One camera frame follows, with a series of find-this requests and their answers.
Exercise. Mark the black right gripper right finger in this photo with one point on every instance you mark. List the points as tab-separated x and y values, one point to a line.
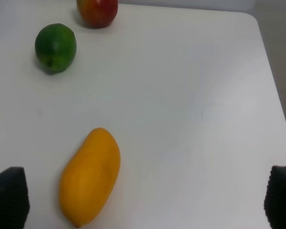
275	199

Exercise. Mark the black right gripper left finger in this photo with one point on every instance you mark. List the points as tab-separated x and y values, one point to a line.
14	198

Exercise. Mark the yellow mango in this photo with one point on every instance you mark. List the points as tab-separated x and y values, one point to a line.
89	177

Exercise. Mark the red pomegranate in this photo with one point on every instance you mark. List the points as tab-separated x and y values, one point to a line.
97	13

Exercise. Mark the green lime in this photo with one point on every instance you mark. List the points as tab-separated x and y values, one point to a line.
55	47

